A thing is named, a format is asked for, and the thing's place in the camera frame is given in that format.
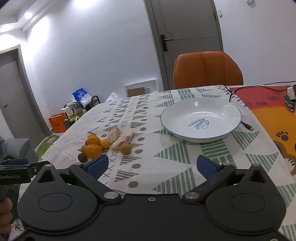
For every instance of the green patterned bag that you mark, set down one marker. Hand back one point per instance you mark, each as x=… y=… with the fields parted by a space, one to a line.
x=45 y=146

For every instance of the medium orange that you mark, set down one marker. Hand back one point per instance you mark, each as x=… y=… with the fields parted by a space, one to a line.
x=93 y=140

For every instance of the small yellow kumquat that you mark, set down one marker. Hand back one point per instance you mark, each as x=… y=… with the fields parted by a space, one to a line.
x=105 y=144

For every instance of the red orange cartoon mat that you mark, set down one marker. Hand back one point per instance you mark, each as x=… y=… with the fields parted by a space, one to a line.
x=266 y=111

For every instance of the orange leather chair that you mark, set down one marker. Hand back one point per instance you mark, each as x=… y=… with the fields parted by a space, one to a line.
x=208 y=69

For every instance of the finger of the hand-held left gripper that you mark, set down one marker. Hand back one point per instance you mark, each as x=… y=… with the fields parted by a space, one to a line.
x=38 y=166

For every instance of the orange box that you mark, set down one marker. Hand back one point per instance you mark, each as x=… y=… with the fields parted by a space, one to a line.
x=57 y=122

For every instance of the black metal rack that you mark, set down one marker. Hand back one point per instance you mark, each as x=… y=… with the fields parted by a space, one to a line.
x=95 y=99

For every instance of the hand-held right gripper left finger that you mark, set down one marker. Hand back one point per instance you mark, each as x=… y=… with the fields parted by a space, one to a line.
x=98 y=165

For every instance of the white charger plug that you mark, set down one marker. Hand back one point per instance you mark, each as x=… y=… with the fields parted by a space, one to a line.
x=291 y=93

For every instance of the brown cardboard sheet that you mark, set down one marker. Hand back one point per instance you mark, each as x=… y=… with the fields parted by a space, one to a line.
x=136 y=91

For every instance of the grey side door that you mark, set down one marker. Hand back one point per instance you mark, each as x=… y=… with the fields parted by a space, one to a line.
x=13 y=92

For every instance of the white foam packaging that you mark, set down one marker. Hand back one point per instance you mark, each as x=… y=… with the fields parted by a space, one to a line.
x=152 y=85

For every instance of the yellow-green round fruit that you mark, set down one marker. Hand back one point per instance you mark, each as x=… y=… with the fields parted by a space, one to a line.
x=83 y=149
x=125 y=148

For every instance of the person's left hand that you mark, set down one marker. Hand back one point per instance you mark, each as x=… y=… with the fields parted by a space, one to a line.
x=5 y=215

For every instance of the clear plastic bag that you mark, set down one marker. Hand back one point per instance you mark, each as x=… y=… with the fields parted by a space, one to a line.
x=113 y=96

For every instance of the large orange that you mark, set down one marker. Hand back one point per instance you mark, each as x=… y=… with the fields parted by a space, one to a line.
x=93 y=151

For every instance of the white enamel plate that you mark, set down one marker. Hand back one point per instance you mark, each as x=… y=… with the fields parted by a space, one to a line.
x=208 y=111

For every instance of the blue white bag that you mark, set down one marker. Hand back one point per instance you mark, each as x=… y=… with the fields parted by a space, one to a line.
x=79 y=94

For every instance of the peeled pomelo piece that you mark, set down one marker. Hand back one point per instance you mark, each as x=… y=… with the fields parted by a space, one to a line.
x=123 y=139
x=113 y=134

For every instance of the dark passion fruit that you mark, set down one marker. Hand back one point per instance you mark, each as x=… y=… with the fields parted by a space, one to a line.
x=82 y=157

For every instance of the grey-blue cushioned seat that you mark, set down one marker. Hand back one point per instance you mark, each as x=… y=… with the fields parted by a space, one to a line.
x=17 y=148

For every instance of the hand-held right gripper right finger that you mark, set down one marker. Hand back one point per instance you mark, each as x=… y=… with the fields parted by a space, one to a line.
x=207 y=168

